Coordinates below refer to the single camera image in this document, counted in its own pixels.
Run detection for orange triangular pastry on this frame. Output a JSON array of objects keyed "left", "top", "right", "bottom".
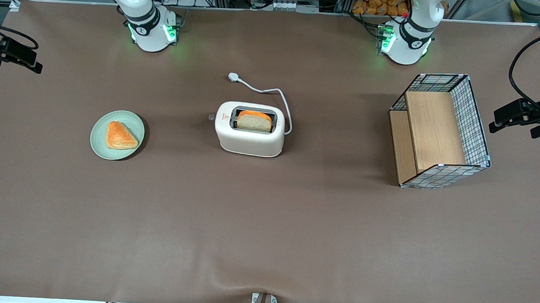
[{"left": 106, "top": 121, "right": 140, "bottom": 152}]

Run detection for bread slice in toaster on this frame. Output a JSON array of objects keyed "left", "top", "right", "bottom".
[{"left": 237, "top": 110, "right": 274, "bottom": 133}]

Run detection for pale green plate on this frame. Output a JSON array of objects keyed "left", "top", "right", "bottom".
[{"left": 88, "top": 108, "right": 147, "bottom": 162}]

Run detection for wooden step shelf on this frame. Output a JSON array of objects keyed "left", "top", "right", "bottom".
[{"left": 385, "top": 89, "right": 471, "bottom": 188}]

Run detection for white toaster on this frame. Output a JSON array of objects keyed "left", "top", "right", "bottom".
[{"left": 206, "top": 100, "right": 287, "bottom": 159}]

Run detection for white toaster cord with plug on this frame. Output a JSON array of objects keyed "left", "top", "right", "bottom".
[{"left": 225, "top": 72, "right": 296, "bottom": 136}]

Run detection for pile of orange bread rolls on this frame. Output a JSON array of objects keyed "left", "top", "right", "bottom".
[{"left": 352, "top": 0, "right": 411, "bottom": 19}]

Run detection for wire mesh basket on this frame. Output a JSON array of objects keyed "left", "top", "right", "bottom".
[{"left": 384, "top": 70, "right": 496, "bottom": 194}]

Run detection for brown table mat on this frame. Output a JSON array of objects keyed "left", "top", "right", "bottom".
[{"left": 0, "top": 0, "right": 540, "bottom": 303}]

